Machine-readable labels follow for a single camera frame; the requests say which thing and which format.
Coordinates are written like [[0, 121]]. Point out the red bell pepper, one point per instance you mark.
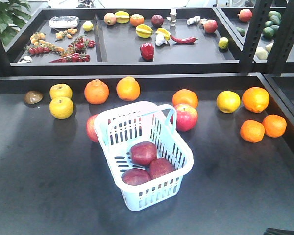
[[147, 51]]

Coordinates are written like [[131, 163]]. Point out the light blue plastic basket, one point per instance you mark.
[[121, 128]]

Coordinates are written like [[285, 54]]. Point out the dark purple plum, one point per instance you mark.
[[157, 20]]

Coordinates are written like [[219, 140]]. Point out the yellow apple front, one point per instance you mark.
[[61, 107]]

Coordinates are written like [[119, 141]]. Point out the pink red apple centre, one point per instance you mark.
[[187, 117]]

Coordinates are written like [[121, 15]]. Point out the small orange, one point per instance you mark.
[[275, 125], [252, 131]]

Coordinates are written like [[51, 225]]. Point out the black shelf post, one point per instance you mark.
[[254, 32]]

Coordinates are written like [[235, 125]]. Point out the yellow citrus right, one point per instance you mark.
[[228, 101]]

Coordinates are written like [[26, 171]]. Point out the white electronic scale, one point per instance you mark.
[[64, 22]]

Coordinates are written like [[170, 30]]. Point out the small orange right front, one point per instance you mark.
[[252, 131]]

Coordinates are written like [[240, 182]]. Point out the pink red apple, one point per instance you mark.
[[90, 129], [187, 117]]

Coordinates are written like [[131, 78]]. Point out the potted green plant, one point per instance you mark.
[[13, 13]]

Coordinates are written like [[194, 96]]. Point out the orange back left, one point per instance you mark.
[[96, 92]]

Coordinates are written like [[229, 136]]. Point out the white garlic bulb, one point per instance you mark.
[[160, 40]]

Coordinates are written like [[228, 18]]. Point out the small orange far right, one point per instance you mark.
[[275, 125]]

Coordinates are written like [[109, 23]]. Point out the orange behind centre apple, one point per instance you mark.
[[185, 96]]

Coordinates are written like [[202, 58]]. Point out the red chili pepper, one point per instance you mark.
[[188, 40]]

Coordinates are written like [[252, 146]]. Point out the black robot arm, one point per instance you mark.
[[273, 231]]

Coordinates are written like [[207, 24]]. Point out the yellow apple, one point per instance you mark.
[[60, 90], [61, 107]]

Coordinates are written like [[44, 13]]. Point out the pink red apple left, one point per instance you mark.
[[90, 129]]

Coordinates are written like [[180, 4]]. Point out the yellow starfruit large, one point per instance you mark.
[[144, 31]]

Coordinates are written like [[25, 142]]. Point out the large orange far right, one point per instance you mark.
[[255, 99]]

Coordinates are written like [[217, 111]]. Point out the yellow apple back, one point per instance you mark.
[[60, 90]]

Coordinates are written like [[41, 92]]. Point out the black upper produce tray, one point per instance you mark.
[[117, 47]]

